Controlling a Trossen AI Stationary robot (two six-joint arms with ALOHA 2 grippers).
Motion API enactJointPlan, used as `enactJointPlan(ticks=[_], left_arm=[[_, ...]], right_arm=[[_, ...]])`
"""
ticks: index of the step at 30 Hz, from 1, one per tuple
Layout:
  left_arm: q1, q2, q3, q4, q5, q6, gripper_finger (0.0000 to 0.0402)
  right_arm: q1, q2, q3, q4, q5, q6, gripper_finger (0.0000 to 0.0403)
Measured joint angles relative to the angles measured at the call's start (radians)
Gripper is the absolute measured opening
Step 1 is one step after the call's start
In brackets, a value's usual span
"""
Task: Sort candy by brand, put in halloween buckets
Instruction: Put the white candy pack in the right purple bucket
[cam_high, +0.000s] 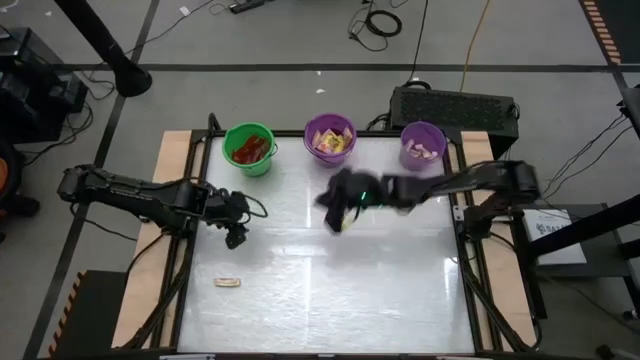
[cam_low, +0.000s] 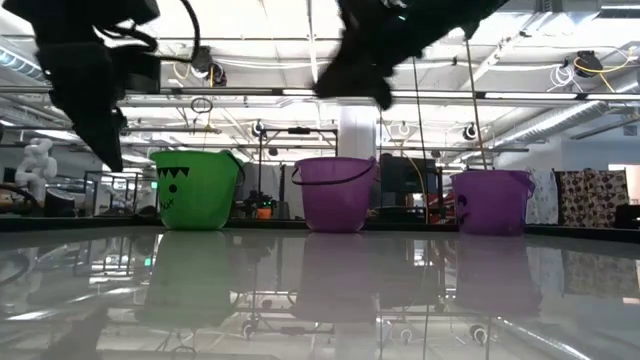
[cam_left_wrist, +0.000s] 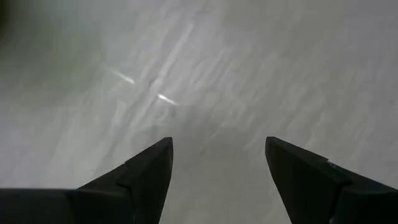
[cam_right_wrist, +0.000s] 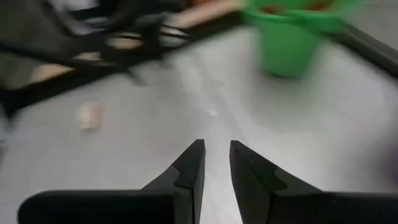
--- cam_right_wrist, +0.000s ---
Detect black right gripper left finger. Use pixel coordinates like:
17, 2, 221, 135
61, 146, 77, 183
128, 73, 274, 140
17, 139, 206, 224

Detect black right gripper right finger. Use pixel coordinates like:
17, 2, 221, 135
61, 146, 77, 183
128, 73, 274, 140
229, 139, 398, 224

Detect green halloween bucket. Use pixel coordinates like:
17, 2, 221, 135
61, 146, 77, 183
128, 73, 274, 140
242, 0, 352, 78

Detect wooden table base board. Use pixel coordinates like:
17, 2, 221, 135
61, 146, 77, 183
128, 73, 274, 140
29, 0, 246, 83

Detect black metal table frame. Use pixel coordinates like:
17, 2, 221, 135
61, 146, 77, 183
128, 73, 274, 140
0, 12, 398, 119

